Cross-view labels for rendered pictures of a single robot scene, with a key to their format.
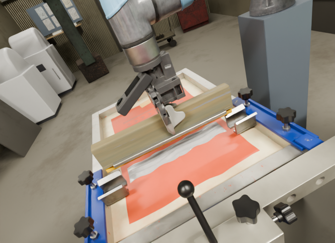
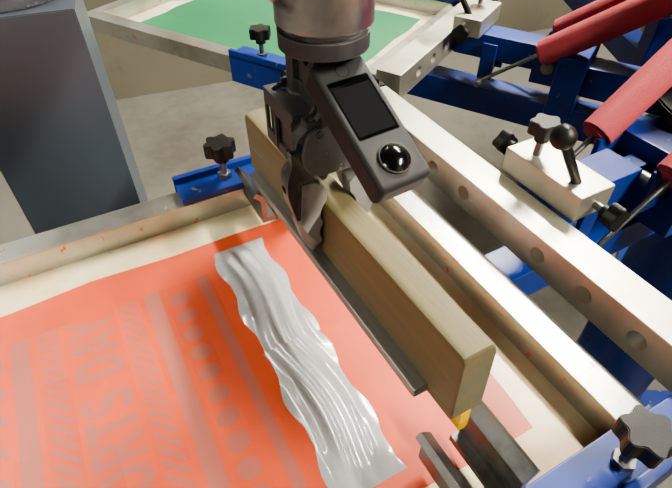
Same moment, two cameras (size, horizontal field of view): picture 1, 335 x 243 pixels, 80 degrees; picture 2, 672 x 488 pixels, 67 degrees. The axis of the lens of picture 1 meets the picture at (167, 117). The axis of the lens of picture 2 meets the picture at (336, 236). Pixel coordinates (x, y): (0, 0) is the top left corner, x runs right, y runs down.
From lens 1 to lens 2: 0.69 m
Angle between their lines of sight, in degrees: 82
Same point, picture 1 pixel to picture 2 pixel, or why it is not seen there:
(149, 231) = (550, 338)
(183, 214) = (500, 284)
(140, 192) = (439, 421)
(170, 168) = (358, 348)
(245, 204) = (544, 120)
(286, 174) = (438, 142)
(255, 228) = (542, 150)
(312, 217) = not seen: hidden behind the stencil
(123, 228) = (548, 441)
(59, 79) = not seen: outside the picture
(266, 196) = (475, 160)
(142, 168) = (354, 432)
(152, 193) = not seen: hidden behind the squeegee
